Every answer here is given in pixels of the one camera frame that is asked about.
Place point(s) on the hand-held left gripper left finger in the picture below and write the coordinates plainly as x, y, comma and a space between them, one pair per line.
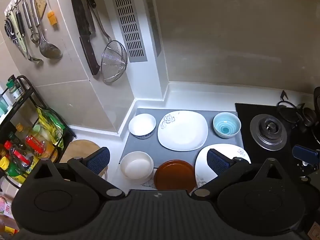
98, 158

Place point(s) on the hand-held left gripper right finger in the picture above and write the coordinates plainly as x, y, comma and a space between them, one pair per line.
218, 161

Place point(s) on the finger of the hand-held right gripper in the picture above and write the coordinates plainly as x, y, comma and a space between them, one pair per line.
303, 152

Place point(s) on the white square floral plate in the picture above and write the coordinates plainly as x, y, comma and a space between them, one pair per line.
203, 165
182, 130

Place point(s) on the blue ringed bowl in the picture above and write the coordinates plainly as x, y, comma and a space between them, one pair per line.
226, 125

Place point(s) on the plain white bowl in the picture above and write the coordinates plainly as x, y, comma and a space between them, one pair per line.
136, 165

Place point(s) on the brown round plate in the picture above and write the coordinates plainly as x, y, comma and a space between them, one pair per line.
173, 176

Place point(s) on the white bowl with blue pattern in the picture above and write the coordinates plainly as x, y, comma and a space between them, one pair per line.
142, 125

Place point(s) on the round wooden cutting board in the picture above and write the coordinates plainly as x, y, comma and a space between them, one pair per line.
78, 148

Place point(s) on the metal stove burner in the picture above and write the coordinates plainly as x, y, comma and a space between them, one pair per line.
268, 131

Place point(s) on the black pan support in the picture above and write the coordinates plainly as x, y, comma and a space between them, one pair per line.
287, 111

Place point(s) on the black gas stove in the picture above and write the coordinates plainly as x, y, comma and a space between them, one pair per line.
243, 120

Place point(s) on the grey mat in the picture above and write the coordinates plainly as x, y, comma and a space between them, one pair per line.
152, 150

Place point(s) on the yellow green snack packet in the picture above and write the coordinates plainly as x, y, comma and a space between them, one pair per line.
51, 125

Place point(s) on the red label bottle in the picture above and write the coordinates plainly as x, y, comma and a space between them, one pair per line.
35, 143

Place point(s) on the yellow cap green bottle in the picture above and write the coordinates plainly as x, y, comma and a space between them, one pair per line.
8, 168

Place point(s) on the black metal rack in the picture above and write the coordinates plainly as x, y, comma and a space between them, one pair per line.
30, 93

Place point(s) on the pink box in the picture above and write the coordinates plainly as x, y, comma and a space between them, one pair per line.
5, 205

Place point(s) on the green cap spice jar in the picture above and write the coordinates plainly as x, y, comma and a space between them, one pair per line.
13, 88

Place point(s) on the teal jar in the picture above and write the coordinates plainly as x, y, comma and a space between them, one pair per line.
2, 105

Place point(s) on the metal ladle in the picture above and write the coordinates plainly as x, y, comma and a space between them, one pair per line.
50, 48

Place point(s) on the grey vent grille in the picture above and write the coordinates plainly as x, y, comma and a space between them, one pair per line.
129, 26

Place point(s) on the orange brush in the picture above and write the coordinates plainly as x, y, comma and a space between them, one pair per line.
52, 17

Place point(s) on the metal slotted utensil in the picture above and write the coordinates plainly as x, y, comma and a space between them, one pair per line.
30, 22

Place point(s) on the black scissors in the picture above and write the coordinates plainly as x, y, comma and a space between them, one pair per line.
10, 30

